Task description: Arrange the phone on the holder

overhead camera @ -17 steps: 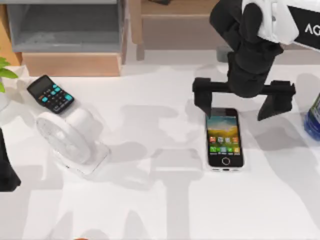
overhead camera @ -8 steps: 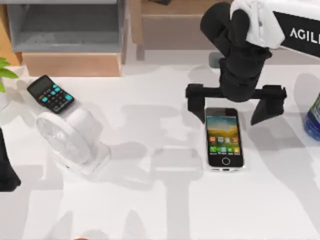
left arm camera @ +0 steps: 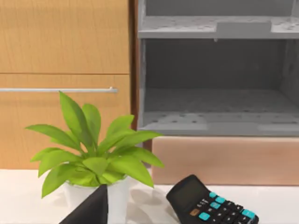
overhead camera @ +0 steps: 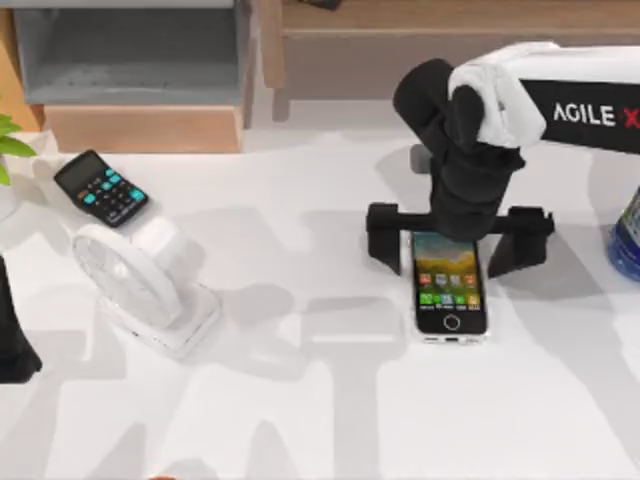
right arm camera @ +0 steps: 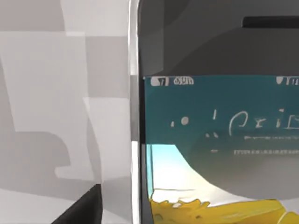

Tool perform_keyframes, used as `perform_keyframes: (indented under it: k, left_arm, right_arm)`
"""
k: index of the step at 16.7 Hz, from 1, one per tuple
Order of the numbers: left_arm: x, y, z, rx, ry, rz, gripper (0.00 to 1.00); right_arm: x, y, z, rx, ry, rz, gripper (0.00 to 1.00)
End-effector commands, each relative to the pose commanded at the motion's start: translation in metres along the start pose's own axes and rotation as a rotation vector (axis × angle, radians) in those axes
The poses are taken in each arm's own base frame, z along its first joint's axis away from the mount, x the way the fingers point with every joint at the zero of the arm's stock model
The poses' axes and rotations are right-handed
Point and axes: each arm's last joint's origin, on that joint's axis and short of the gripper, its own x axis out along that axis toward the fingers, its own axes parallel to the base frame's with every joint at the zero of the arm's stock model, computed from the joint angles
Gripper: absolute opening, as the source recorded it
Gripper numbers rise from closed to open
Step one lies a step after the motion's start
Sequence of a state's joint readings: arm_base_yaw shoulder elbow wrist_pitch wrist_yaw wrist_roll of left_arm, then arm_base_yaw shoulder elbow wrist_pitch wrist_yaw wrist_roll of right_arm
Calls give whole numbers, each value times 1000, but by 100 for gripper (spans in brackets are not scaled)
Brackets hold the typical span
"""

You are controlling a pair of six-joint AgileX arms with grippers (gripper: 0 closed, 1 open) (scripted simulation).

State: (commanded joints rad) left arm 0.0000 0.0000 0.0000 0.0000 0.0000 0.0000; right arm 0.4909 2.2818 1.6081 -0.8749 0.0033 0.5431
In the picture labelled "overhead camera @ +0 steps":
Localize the black smartphone with lit screen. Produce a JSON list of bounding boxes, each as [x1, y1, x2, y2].
[[410, 229, 490, 347]]

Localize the blue bottle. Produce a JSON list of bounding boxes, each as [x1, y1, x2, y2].
[[606, 186, 640, 282]]

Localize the wooden cupboard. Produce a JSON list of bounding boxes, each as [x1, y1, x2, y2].
[[259, 0, 640, 123]]

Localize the white desk fan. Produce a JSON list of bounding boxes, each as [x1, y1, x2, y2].
[[70, 214, 223, 362]]

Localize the pale wooden drawer front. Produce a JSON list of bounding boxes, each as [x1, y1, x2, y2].
[[43, 103, 242, 154]]

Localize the black calculator with teal keys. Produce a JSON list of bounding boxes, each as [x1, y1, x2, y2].
[[52, 148, 150, 230]]

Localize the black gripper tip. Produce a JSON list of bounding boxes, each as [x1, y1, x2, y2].
[[0, 251, 44, 386]]

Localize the green plant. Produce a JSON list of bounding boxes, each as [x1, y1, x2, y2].
[[0, 114, 39, 188]]

